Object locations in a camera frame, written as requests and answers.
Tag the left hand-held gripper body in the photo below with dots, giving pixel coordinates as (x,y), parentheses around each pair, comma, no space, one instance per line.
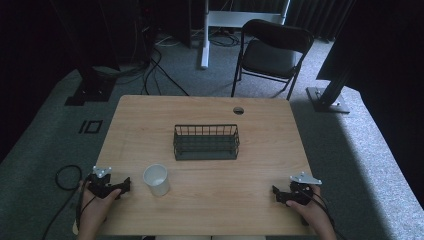
(99,185)

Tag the white cup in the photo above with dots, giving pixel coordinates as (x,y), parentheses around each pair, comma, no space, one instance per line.
(156,179)

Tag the person's left hand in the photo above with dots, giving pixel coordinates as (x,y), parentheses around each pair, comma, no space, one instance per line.
(94,206)

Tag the black folding chair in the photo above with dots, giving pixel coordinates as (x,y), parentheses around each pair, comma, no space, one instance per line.
(270,53)

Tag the person's right hand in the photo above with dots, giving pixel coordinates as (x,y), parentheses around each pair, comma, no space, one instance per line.
(308,210)

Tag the white desk frame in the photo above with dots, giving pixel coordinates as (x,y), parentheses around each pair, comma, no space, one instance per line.
(230,23)

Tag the black metal stand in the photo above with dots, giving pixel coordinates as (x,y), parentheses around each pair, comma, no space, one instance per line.
(333,80)
(91,66)

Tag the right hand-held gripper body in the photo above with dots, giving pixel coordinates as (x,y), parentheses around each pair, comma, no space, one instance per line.
(301,190)

